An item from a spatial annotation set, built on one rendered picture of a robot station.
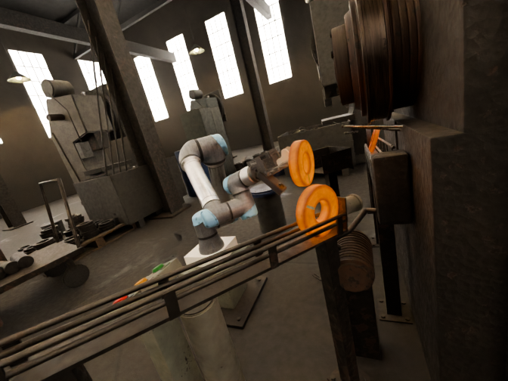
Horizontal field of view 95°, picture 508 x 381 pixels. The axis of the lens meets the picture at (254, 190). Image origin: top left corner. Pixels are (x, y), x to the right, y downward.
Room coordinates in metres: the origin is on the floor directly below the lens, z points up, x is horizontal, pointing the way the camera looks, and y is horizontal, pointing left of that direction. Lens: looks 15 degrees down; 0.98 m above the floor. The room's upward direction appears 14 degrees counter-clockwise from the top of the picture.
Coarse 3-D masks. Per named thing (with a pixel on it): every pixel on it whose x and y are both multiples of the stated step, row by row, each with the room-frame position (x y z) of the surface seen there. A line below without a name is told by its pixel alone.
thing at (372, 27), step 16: (368, 0) 0.78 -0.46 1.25; (368, 16) 0.76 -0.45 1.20; (368, 32) 0.75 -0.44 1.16; (384, 32) 0.73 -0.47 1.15; (368, 48) 0.75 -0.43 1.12; (384, 48) 0.73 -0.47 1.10; (368, 64) 0.75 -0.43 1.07; (384, 64) 0.73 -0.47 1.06; (368, 80) 0.75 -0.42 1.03; (384, 80) 0.75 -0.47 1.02; (368, 96) 0.78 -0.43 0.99; (384, 96) 0.78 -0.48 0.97; (368, 112) 0.82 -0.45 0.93; (384, 112) 0.83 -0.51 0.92
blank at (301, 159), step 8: (296, 144) 0.74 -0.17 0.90; (304, 144) 0.76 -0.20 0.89; (296, 152) 0.71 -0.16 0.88; (304, 152) 0.75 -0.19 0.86; (312, 152) 0.82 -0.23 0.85; (296, 160) 0.70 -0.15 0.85; (304, 160) 0.80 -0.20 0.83; (312, 160) 0.81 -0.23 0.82; (296, 168) 0.70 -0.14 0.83; (304, 168) 0.79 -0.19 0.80; (312, 168) 0.80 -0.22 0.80; (296, 176) 0.71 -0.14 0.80; (304, 176) 0.73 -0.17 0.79; (312, 176) 0.79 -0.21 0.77; (296, 184) 0.74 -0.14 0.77; (304, 184) 0.73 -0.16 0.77
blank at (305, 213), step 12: (312, 192) 0.61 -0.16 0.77; (324, 192) 0.63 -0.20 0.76; (300, 204) 0.60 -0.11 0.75; (312, 204) 0.60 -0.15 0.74; (324, 204) 0.65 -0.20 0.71; (336, 204) 0.66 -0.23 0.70; (300, 216) 0.59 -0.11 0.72; (312, 216) 0.60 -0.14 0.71; (324, 216) 0.64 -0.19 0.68; (300, 228) 0.61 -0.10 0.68
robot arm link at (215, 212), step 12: (192, 144) 1.12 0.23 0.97; (180, 156) 1.09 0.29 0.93; (192, 156) 1.07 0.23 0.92; (192, 168) 1.02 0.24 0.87; (192, 180) 0.98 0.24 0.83; (204, 180) 0.97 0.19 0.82; (204, 192) 0.91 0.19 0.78; (204, 204) 0.88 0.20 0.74; (216, 204) 0.87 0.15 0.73; (228, 204) 0.86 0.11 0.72; (204, 216) 0.82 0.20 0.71; (216, 216) 0.83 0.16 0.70; (228, 216) 0.84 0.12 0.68
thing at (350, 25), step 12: (348, 12) 0.89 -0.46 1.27; (348, 24) 0.84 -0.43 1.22; (348, 36) 0.83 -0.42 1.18; (360, 36) 0.78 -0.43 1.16; (348, 48) 0.82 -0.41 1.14; (360, 48) 0.78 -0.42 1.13; (360, 60) 0.78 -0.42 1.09; (360, 72) 0.79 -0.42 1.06; (360, 84) 0.80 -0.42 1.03; (360, 96) 0.85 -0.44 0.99; (360, 108) 0.92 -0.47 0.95
